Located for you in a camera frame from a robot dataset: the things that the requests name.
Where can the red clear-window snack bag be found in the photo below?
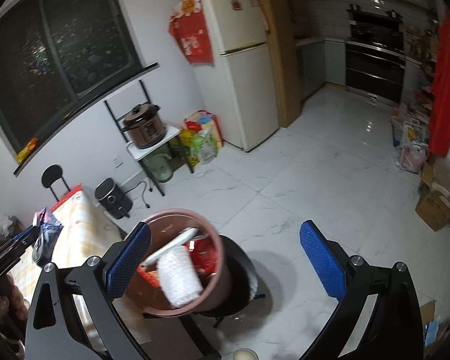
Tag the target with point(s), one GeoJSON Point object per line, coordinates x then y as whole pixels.
{"type": "Point", "coordinates": [204, 258]}

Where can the black window sill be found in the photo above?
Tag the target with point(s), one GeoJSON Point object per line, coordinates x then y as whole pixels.
{"type": "Point", "coordinates": [92, 146]}

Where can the snack pile at table end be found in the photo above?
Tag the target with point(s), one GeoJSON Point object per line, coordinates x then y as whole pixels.
{"type": "Point", "coordinates": [10, 226]}

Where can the green kettle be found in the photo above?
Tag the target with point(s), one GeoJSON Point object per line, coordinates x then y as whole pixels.
{"type": "Point", "coordinates": [159, 165]}

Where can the red hanging calendar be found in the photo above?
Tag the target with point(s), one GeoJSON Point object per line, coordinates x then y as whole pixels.
{"type": "Point", "coordinates": [188, 27]}

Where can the crushed blue drink can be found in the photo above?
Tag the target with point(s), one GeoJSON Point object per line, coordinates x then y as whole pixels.
{"type": "Point", "coordinates": [50, 229]}

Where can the dark window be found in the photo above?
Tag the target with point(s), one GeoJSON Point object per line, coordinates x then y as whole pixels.
{"type": "Point", "coordinates": [56, 57]}

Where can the black metal rack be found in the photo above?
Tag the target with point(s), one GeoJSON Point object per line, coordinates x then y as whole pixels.
{"type": "Point", "coordinates": [171, 140]}

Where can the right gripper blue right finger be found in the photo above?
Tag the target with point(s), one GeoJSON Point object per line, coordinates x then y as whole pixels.
{"type": "Point", "coordinates": [394, 330]}

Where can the brown electric pressure cooker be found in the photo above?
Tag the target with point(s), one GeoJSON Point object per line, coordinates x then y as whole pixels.
{"type": "Point", "coordinates": [144, 126]}

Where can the red hanging cloth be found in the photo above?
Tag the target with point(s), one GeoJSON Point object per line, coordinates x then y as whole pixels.
{"type": "Point", "coordinates": [439, 124]}

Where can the orange plaid tablecloth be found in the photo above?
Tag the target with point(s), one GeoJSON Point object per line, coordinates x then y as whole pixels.
{"type": "Point", "coordinates": [86, 232]}

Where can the black air fryer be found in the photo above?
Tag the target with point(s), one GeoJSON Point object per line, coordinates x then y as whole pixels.
{"type": "Point", "coordinates": [113, 199]}

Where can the white refrigerator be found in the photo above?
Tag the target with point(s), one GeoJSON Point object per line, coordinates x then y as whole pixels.
{"type": "Point", "coordinates": [238, 86]}

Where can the black built-in oven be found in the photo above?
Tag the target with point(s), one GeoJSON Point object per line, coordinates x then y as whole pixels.
{"type": "Point", "coordinates": [375, 62]}

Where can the green yellow rice bag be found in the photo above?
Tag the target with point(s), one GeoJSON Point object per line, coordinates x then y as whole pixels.
{"type": "Point", "coordinates": [200, 147]}

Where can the cardboard box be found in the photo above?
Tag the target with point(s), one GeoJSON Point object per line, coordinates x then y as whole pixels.
{"type": "Point", "coordinates": [433, 206]}

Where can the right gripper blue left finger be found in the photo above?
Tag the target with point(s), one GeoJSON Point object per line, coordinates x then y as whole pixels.
{"type": "Point", "coordinates": [54, 329]}

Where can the yellow snack bag on sill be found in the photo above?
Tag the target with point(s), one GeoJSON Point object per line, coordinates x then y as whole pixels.
{"type": "Point", "coordinates": [27, 150]}

